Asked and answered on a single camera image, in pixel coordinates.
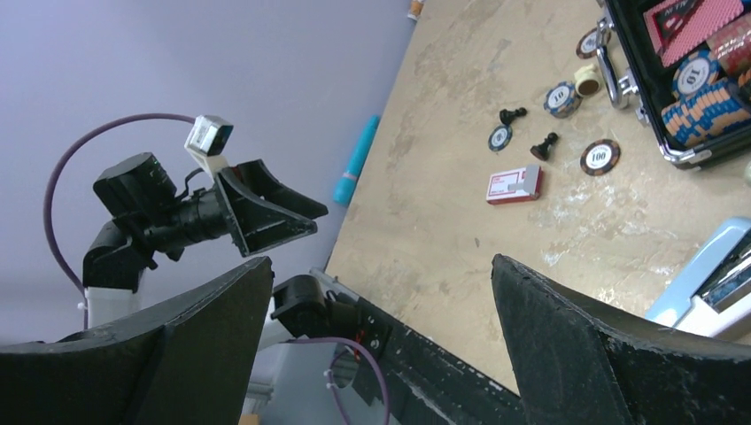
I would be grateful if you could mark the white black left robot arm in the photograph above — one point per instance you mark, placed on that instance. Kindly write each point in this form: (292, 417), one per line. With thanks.
(149, 216)

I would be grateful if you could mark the black poker chip case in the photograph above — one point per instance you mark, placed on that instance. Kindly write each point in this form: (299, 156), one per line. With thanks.
(688, 65)

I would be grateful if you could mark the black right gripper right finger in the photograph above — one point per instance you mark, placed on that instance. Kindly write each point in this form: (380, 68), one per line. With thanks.
(578, 360)

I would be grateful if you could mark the orange black poker chip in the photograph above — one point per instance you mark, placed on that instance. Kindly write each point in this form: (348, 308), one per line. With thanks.
(600, 157)

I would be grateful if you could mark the small orange bottle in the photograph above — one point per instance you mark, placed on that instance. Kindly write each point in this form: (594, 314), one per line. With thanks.
(415, 9)

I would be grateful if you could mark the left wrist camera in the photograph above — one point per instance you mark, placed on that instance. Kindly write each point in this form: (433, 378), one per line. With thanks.
(206, 142)

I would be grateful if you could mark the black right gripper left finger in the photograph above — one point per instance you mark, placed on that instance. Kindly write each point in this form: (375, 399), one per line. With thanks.
(186, 360)

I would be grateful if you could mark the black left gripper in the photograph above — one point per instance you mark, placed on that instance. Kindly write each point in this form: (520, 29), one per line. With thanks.
(259, 211)

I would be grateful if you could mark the light blue stapler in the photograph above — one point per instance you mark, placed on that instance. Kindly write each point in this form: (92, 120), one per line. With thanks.
(711, 295)

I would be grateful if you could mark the poker chip near case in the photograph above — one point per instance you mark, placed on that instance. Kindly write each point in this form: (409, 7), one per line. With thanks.
(588, 44)

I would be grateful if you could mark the red white staple box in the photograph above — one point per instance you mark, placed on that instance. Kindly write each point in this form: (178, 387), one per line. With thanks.
(516, 185)

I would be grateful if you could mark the black chess pawn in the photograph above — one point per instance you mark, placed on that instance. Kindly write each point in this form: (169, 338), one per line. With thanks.
(507, 117)
(541, 151)

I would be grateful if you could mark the teal blue handle tool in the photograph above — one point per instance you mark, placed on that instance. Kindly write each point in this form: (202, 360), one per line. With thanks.
(347, 183)

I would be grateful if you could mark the blue green poker chip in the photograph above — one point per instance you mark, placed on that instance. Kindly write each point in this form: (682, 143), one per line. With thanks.
(500, 137)

